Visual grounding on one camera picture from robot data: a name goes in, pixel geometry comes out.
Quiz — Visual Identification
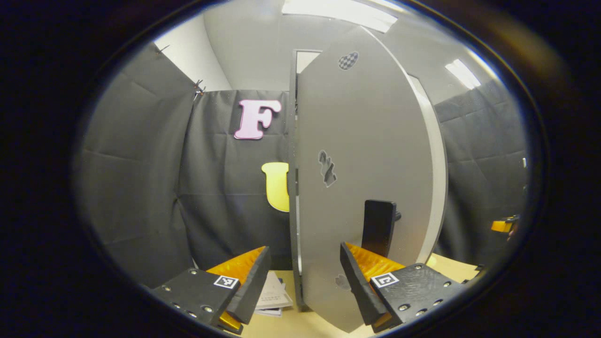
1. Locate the large ceiling light panel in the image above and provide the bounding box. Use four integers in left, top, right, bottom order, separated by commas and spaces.
282, 0, 399, 34

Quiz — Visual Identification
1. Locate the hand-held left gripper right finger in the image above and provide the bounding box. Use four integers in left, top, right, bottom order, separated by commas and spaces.
340, 242, 465, 334

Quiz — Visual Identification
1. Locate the black door handle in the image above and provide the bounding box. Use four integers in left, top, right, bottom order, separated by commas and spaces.
362, 200, 402, 258

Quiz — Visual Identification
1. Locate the grey cabinet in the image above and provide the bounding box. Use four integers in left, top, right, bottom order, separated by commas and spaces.
288, 48, 324, 310

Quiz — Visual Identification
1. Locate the small ceiling light panel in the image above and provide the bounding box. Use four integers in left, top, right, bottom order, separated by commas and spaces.
445, 59, 482, 90

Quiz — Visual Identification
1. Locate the white paper booklet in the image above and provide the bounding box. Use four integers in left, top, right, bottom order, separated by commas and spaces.
255, 271, 294, 317

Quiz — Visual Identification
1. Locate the grey cabinet door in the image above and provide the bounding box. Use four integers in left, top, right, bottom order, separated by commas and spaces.
408, 73, 449, 264
289, 26, 435, 334

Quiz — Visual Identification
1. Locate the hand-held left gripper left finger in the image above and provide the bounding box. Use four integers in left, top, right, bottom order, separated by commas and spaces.
151, 246, 272, 335

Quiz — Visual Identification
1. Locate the black backdrop cloth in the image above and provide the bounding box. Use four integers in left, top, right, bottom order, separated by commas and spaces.
433, 79, 530, 269
74, 42, 294, 288

